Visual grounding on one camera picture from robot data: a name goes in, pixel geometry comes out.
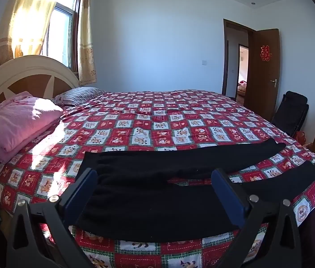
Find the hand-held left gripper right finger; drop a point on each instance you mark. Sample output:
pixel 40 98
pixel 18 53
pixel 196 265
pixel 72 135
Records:
pixel 227 198

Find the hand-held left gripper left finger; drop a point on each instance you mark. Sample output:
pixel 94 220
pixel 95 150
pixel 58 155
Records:
pixel 80 195

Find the black pants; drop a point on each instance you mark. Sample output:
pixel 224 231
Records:
pixel 157 201

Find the red bag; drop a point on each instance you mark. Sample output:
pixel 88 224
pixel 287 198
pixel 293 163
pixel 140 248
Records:
pixel 301 138

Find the black folding chair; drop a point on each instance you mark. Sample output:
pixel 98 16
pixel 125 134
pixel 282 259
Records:
pixel 291 111

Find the brown wooden door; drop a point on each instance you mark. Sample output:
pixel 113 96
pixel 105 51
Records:
pixel 263 95

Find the folded pink blanket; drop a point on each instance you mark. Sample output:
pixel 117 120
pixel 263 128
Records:
pixel 15 125

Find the striped pillow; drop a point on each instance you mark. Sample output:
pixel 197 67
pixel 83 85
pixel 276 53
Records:
pixel 80 95

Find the red checkered printed quilt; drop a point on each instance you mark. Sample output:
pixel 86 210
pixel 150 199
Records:
pixel 146 117

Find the red paper door decoration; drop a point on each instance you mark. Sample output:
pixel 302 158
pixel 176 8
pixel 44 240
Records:
pixel 265 52

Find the cream and brown headboard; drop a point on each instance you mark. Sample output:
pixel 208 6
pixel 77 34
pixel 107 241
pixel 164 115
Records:
pixel 34 64

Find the narrow yellow patterned curtain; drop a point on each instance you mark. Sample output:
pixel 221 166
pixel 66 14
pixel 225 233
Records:
pixel 87 47

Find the wide yellow patterned curtain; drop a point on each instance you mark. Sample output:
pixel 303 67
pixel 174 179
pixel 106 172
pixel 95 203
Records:
pixel 29 19

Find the brown door frame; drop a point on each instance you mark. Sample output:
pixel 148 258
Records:
pixel 225 61

